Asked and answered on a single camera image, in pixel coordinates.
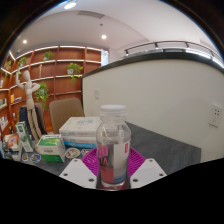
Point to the white wall poster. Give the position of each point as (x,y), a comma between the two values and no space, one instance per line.
(104,57)

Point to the green white cardboard box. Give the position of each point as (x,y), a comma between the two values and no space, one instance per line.
(51,148)

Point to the wooden artist mannequin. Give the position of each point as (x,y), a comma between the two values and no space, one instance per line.
(30,96)

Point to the round printed sticker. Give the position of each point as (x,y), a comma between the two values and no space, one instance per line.
(72,152)
(25,156)
(36,158)
(85,152)

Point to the round bulb ceiling lamp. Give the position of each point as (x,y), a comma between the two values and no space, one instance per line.
(70,5)

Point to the black ceiling track rail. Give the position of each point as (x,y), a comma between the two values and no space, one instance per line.
(166,43)

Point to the clear plastic water bottle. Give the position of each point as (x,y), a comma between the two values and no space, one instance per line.
(113,146)

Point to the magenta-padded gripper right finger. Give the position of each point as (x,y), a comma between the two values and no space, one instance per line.
(146,172)

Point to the white wall switch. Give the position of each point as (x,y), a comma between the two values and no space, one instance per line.
(96,93)

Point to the orange wooden shelf unit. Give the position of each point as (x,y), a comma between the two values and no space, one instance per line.
(63,83)

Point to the stack of white boxes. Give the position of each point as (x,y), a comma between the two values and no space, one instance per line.
(80,128)

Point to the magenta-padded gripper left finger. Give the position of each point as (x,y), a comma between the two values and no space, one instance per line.
(78,171)

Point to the tall green white carton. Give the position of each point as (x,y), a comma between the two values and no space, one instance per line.
(24,135)

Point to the dark navy chair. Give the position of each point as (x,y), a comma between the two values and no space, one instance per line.
(24,116)

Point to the ceiling air vent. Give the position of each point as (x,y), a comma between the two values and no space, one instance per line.
(90,14)

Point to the tan chair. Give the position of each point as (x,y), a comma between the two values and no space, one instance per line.
(65,111)

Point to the recessed ceiling light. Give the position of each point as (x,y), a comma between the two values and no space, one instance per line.
(25,41)
(104,36)

